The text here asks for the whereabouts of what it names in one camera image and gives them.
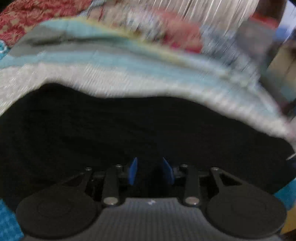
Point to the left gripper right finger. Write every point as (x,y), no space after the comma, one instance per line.
(168,171)

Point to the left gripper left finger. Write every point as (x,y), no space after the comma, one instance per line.
(132,171)

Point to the black pants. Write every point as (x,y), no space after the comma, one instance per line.
(54,132)

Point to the patterned teal beige bedsheet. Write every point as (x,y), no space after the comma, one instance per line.
(201,204)

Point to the cardboard box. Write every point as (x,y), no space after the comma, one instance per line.
(283,64)

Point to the grey storage bag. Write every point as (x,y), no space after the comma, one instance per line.
(255,38)

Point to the beige leaf print curtain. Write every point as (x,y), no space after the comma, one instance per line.
(224,14)

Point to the red floral patchwork quilt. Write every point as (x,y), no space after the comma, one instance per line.
(136,36)

